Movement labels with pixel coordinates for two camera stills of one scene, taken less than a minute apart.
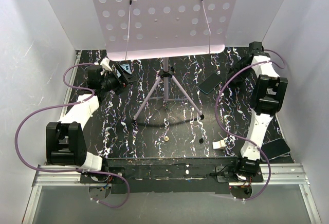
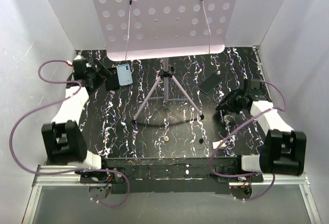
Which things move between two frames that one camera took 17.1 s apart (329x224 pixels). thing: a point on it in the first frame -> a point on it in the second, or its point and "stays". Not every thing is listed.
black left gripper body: (110, 82) -> (94, 76)
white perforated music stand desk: (141, 18) stays
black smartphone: (210, 83) stays
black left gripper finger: (123, 76) -> (103, 72)
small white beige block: (218, 144) stays
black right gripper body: (240, 64) -> (238, 96)
